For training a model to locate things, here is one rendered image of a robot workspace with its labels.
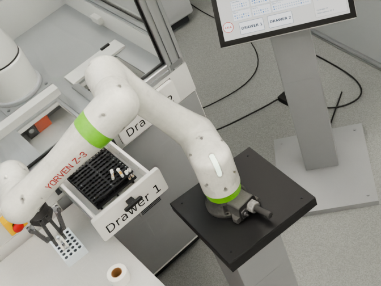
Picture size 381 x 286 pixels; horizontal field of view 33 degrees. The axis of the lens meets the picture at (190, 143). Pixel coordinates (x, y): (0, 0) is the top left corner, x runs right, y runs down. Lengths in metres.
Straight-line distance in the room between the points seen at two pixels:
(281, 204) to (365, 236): 0.92
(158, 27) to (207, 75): 1.59
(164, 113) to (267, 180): 0.44
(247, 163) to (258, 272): 0.39
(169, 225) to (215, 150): 0.97
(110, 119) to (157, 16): 0.72
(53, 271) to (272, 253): 0.77
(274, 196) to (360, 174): 1.06
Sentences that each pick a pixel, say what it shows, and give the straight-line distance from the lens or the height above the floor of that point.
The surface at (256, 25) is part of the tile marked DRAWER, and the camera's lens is 2.52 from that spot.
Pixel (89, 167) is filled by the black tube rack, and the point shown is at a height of 0.90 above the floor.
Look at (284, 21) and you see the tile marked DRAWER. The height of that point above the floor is 0.99.
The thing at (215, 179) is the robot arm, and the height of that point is 0.98.
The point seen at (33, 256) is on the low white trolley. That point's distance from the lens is 2.44.
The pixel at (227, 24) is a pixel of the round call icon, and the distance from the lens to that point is 2.53.
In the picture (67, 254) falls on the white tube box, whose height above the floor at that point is 0.80.
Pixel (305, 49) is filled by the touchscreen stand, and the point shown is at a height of 0.78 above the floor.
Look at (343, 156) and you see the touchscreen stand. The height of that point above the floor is 0.04.
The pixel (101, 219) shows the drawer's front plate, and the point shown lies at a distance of 2.18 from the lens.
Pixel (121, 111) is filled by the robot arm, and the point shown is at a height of 1.37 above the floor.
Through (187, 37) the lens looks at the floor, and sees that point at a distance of 4.35.
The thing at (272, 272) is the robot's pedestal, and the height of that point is 0.44.
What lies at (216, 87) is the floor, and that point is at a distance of 3.87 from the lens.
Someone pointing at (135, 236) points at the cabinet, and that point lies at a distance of 2.84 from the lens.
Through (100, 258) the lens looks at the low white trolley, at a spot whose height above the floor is 0.76.
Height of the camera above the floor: 2.47
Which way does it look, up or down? 43 degrees down
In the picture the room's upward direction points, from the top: 24 degrees counter-clockwise
